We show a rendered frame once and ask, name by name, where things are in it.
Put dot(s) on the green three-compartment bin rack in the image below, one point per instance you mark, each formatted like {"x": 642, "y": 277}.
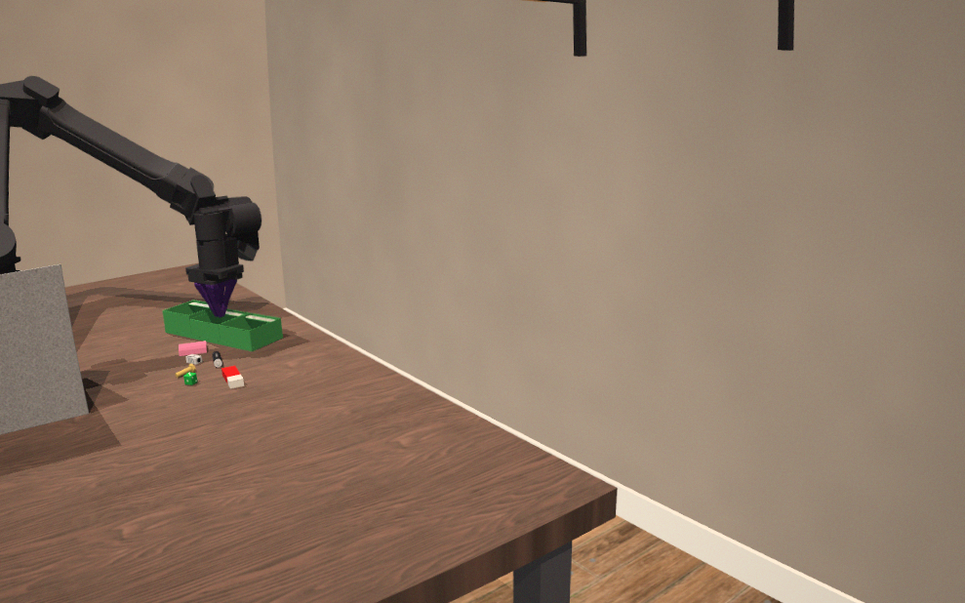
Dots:
{"x": 204, "y": 326}

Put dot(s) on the red and white eraser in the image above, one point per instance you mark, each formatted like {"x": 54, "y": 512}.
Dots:
{"x": 232, "y": 377}

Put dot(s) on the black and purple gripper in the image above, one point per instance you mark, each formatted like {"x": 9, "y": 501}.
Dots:
{"x": 210, "y": 257}

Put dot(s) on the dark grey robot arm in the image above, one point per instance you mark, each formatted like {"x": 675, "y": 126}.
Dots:
{"x": 197, "y": 201}

